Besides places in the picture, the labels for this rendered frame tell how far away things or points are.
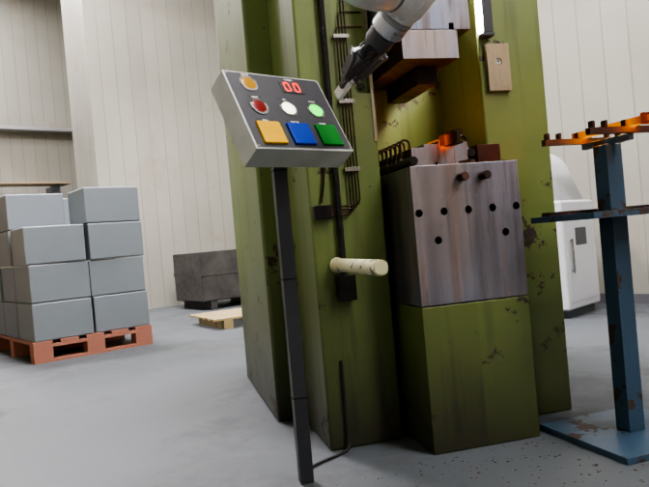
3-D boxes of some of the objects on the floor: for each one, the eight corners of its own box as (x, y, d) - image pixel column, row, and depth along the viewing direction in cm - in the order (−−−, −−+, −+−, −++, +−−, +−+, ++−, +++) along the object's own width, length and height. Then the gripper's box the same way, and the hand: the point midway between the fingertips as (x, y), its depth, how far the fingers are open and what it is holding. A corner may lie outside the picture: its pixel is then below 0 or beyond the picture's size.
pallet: (290, 310, 674) (289, 300, 674) (322, 314, 608) (321, 304, 608) (188, 325, 625) (187, 314, 625) (211, 330, 559) (211, 320, 559)
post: (314, 482, 189) (282, 115, 188) (300, 485, 188) (268, 116, 187) (311, 477, 193) (279, 118, 192) (298, 480, 192) (267, 119, 191)
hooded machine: (608, 308, 484) (595, 145, 483) (570, 320, 447) (555, 142, 446) (527, 306, 537) (515, 158, 536) (487, 316, 500) (473, 157, 499)
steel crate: (275, 300, 809) (270, 245, 808) (207, 311, 744) (201, 252, 744) (239, 299, 871) (236, 248, 871) (173, 309, 807) (168, 255, 806)
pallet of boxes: (153, 343, 514) (138, 186, 513) (35, 364, 458) (18, 187, 457) (97, 333, 613) (85, 201, 613) (-6, 350, 557) (-19, 205, 557)
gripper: (373, 39, 160) (324, 104, 176) (409, 45, 168) (359, 107, 184) (360, 17, 163) (314, 84, 179) (396, 24, 171) (349, 88, 187)
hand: (344, 87), depth 179 cm, fingers closed
